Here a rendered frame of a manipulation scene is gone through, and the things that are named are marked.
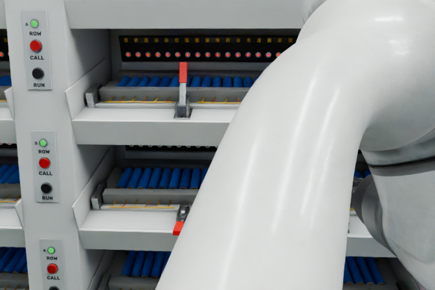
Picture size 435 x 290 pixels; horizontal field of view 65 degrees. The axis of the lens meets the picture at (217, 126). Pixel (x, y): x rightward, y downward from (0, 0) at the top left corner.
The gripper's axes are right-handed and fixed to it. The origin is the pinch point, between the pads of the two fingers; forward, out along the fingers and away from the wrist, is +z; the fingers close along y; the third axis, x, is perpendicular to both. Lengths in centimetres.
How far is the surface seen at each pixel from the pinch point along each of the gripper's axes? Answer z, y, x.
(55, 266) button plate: 0, -49, -15
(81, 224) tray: 0.0, -44.3, -8.0
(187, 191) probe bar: 4.7, -26.6, -2.7
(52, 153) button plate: -3.7, -48.0, 4.6
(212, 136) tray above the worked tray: -3.2, -21.6, 7.6
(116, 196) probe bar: 4.0, -39.6, -3.7
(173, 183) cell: 7.5, -29.7, -1.6
